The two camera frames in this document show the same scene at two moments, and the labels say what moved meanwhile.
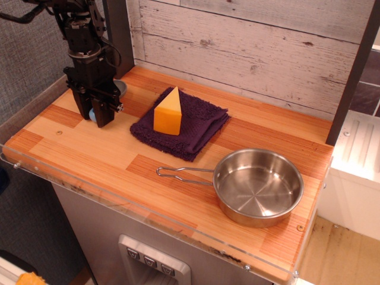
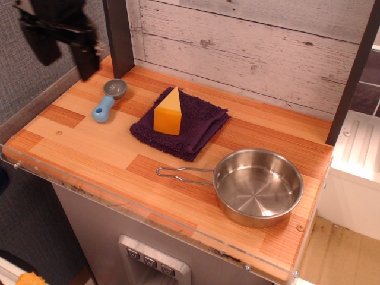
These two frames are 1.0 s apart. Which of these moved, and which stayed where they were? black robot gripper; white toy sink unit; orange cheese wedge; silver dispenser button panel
Moved: black robot gripper
Stayed: orange cheese wedge; silver dispenser button panel; white toy sink unit
